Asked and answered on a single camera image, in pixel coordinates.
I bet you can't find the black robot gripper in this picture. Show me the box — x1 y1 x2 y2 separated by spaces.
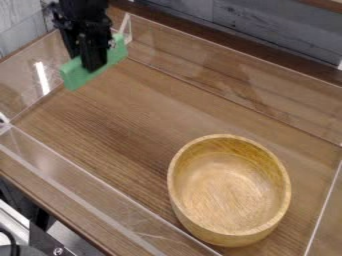
50 0 113 72

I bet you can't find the green rectangular block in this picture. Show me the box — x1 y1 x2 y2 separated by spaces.
61 33 129 91

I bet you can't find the brown wooden bowl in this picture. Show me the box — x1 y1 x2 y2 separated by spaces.
168 134 292 247

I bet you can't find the clear acrylic corner bracket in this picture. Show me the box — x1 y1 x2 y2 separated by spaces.
112 13 133 45

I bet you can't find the black metal table frame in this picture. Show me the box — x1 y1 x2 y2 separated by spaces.
0 178 79 256

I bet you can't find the black floor cable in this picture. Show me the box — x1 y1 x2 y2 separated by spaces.
0 227 22 256

